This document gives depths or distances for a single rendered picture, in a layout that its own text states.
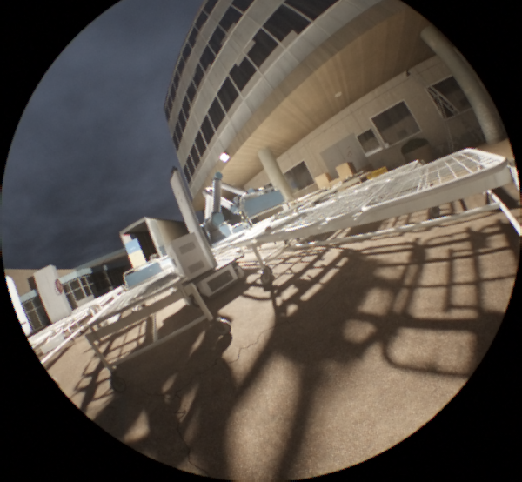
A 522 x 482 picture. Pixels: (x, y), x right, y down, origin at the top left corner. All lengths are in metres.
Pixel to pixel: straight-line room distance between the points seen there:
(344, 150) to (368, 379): 7.57
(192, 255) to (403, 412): 2.14
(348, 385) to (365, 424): 0.18
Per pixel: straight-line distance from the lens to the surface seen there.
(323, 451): 0.67
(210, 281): 2.09
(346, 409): 0.70
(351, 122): 7.74
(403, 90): 7.66
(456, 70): 5.93
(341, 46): 4.76
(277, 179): 7.15
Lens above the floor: 0.65
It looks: 1 degrees down
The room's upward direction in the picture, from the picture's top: 25 degrees counter-clockwise
